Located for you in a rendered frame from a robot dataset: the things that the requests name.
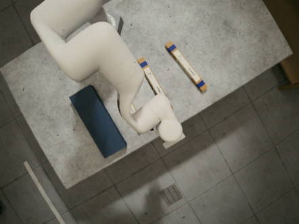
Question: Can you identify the dark blue rectangular slab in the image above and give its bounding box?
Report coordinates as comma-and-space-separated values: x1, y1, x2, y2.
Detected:
69, 85, 127, 159

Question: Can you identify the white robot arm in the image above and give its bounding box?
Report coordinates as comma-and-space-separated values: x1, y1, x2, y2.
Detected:
30, 0, 185, 148

